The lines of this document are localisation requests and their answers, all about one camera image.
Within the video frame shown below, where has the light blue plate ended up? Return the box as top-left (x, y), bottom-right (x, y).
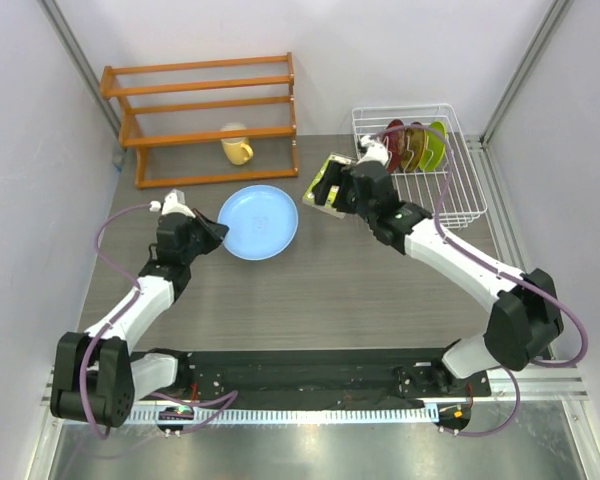
top-left (218, 185), bottom-right (299, 261)

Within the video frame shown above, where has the red floral plate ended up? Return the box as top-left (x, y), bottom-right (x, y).
top-left (383, 119), bottom-right (405, 173)

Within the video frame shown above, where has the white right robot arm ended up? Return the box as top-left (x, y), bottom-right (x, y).
top-left (309, 160), bottom-right (564, 395)

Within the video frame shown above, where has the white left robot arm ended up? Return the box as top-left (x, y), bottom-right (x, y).
top-left (50, 207), bottom-right (229, 439)

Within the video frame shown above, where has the orange wooden shelf rack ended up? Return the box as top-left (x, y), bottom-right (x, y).
top-left (99, 51), bottom-right (300, 190)

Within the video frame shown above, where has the green book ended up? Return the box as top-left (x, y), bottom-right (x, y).
top-left (301, 152), bottom-right (357, 220)

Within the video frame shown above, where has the yellow patterned plate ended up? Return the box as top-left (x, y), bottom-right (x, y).
top-left (401, 122), bottom-right (428, 173)

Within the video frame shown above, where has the yellow mug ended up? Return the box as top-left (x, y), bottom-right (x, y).
top-left (221, 136), bottom-right (254, 166)

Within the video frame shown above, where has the lime green plate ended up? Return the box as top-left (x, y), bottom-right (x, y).
top-left (419, 121), bottom-right (447, 172)

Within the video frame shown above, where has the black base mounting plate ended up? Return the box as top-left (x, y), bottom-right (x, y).
top-left (161, 348), bottom-right (491, 411)

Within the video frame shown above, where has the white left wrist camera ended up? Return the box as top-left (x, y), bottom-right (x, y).
top-left (149, 189), bottom-right (195, 218)

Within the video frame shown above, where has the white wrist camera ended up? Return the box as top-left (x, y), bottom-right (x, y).
top-left (358, 135), bottom-right (390, 167)
top-left (149, 189), bottom-right (195, 218)

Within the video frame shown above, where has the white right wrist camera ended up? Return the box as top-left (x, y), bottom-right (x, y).
top-left (358, 135), bottom-right (390, 167)

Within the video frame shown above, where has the white wire dish rack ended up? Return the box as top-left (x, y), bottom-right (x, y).
top-left (351, 103), bottom-right (487, 229)

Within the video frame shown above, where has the slotted cable duct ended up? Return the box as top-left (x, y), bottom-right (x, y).
top-left (124, 404), bottom-right (439, 426)

